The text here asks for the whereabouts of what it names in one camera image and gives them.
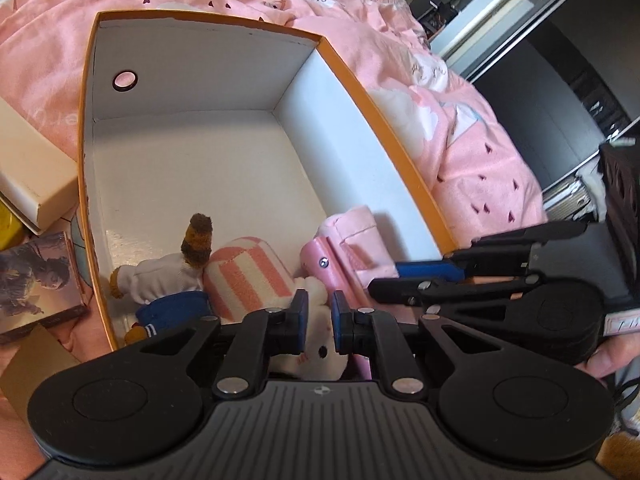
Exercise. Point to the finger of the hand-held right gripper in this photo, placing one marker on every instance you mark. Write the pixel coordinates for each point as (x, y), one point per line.
(400, 289)
(430, 270)

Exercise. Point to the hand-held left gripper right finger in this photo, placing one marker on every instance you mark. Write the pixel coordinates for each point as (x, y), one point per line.
(340, 325)

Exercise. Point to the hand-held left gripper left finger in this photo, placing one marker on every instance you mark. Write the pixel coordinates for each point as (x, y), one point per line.
(300, 320)

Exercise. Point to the white bunny plush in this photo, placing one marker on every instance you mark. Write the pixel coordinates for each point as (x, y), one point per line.
(320, 355)

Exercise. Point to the pink striped plush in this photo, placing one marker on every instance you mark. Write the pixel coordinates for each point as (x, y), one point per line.
(250, 270)

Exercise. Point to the pink fabric pouch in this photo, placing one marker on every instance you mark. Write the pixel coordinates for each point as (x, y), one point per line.
(355, 232)

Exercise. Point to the plush doll with blue trousers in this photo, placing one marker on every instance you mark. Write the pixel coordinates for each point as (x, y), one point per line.
(160, 275)

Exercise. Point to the orange cardboard box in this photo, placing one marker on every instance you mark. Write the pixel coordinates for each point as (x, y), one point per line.
(200, 160)

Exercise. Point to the yellow plastic case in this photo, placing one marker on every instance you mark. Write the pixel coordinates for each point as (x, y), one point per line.
(10, 225)

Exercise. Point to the white box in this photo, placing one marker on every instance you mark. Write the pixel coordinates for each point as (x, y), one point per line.
(30, 170)

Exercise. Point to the person's right hand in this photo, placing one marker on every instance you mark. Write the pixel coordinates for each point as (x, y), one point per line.
(617, 355)

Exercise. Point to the stack of papers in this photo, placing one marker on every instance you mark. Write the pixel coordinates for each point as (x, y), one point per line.
(570, 195)

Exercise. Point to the pink printed duvet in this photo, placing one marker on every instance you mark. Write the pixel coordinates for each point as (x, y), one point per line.
(450, 150)

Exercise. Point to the dark woven basket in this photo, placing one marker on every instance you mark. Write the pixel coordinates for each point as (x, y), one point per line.
(620, 185)

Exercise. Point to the dark wardrobe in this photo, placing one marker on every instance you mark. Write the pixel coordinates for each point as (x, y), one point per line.
(550, 90)

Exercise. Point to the photo print box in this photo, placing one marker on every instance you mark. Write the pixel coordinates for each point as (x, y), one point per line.
(40, 280)

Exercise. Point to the tan cardboard piece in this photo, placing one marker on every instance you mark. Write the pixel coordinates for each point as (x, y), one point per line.
(35, 375)

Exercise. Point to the white door frame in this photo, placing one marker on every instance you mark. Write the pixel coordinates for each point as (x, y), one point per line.
(500, 10)

